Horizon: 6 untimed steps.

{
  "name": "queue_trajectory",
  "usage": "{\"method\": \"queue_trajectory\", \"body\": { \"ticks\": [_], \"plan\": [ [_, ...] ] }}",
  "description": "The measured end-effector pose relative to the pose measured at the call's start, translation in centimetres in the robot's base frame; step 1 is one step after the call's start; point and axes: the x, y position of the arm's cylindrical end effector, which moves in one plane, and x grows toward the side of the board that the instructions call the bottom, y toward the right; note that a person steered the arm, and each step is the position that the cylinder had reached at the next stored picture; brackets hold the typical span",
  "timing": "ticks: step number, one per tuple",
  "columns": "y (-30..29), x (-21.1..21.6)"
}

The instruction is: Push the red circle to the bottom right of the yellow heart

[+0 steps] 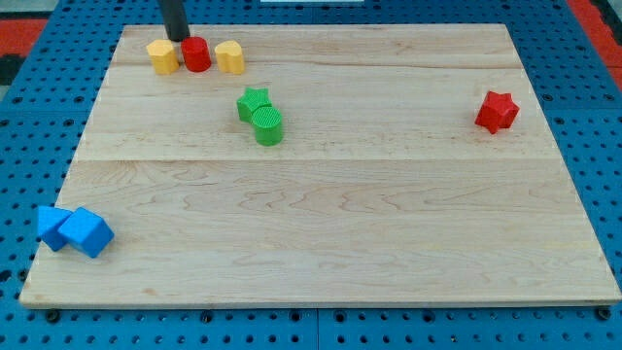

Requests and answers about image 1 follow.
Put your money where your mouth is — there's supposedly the red cylinder block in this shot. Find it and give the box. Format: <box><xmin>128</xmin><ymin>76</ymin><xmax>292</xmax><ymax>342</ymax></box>
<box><xmin>181</xmin><ymin>36</ymin><xmax>212</xmax><ymax>72</ymax></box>

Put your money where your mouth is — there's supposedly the red star block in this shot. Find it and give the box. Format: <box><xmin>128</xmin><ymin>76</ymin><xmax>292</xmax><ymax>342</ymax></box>
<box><xmin>474</xmin><ymin>90</ymin><xmax>520</xmax><ymax>134</ymax></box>

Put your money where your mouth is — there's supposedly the green cylinder block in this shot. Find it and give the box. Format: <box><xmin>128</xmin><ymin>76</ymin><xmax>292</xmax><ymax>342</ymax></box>
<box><xmin>252</xmin><ymin>107</ymin><xmax>283</xmax><ymax>146</ymax></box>

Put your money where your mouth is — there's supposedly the green star block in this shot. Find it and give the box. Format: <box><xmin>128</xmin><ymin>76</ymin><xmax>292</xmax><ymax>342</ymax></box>
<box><xmin>236</xmin><ymin>87</ymin><xmax>272</xmax><ymax>123</ymax></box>

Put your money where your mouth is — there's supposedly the blue cube block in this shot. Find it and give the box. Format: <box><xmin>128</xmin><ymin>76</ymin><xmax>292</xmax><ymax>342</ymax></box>
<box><xmin>58</xmin><ymin>207</ymin><xmax>115</xmax><ymax>259</ymax></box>

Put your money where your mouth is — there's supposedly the yellow pentagon block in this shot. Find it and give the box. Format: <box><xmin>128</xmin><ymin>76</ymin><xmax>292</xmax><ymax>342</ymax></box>
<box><xmin>146</xmin><ymin>39</ymin><xmax>179</xmax><ymax>75</ymax></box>

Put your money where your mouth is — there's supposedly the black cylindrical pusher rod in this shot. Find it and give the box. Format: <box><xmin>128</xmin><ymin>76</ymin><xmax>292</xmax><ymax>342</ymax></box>
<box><xmin>157</xmin><ymin>0</ymin><xmax>190</xmax><ymax>42</ymax></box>

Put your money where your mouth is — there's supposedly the yellow heart block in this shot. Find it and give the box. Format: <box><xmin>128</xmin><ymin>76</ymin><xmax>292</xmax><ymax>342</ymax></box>
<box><xmin>214</xmin><ymin>40</ymin><xmax>245</xmax><ymax>75</ymax></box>

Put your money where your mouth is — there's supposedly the blue triangle block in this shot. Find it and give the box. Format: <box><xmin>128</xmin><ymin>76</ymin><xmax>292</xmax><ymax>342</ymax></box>
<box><xmin>37</xmin><ymin>206</ymin><xmax>72</xmax><ymax>252</ymax></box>

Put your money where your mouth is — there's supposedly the wooden board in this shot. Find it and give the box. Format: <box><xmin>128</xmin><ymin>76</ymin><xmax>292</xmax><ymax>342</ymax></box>
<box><xmin>19</xmin><ymin>24</ymin><xmax>621</xmax><ymax>309</ymax></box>

